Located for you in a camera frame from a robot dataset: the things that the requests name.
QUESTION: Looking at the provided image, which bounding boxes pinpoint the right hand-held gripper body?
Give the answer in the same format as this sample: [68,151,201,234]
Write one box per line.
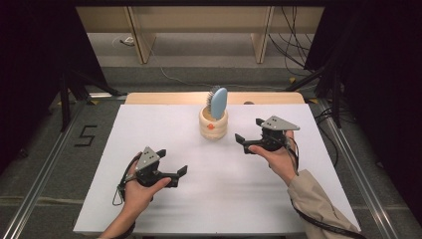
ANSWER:
[260,115,302,153]

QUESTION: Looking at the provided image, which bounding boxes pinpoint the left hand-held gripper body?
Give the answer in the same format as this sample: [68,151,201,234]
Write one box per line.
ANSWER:
[134,145,165,187]

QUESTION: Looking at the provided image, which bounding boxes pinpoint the cream ribbed cup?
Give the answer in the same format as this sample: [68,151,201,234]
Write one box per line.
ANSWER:
[198,105,229,140]

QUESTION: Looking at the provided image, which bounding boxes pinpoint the light blue hairbrush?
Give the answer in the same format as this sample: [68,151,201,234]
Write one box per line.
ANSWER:
[206,85,229,121]

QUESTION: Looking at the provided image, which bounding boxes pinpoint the person's right hand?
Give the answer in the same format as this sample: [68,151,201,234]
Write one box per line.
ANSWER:
[248,130,299,187]

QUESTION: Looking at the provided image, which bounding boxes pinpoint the person's left hand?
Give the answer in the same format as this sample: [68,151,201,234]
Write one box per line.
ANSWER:
[122,152,172,217]

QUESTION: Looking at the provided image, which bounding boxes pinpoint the white board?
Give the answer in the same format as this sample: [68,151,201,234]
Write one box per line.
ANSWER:
[73,104,362,235]

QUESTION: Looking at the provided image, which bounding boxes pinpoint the wooden table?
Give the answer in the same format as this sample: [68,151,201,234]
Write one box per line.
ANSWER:
[124,92,307,106]

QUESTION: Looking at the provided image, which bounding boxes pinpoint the black metal stand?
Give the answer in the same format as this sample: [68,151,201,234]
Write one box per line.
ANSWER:
[59,68,128,133]
[285,63,343,129]

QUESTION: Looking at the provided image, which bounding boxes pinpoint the floor socket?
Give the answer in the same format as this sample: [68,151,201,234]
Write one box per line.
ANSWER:
[112,35,135,48]

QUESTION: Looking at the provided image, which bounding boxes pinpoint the beige wooden desk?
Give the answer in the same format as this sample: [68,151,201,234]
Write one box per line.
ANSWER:
[75,5,325,65]

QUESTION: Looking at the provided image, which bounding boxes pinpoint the black curtain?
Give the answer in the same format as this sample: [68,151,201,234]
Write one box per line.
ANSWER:
[0,0,109,175]
[303,0,422,218]

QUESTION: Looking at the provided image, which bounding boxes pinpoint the left hand-held gripper cable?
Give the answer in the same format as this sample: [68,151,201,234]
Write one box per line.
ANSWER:
[111,154,140,207]

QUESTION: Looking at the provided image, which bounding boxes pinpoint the hand-held gripper cable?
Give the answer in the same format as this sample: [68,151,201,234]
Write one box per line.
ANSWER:
[111,154,140,207]
[284,135,366,239]

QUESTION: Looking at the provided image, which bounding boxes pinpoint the bundle of black cables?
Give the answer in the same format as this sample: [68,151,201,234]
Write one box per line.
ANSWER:
[268,5,317,78]

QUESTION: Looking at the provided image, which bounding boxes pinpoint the aluminium floor rail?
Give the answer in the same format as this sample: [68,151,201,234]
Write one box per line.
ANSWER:
[316,98,401,239]
[0,99,88,239]

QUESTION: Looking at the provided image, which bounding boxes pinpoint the right hand-held gripper cable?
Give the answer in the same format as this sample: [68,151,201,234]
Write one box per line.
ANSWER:
[284,135,366,239]

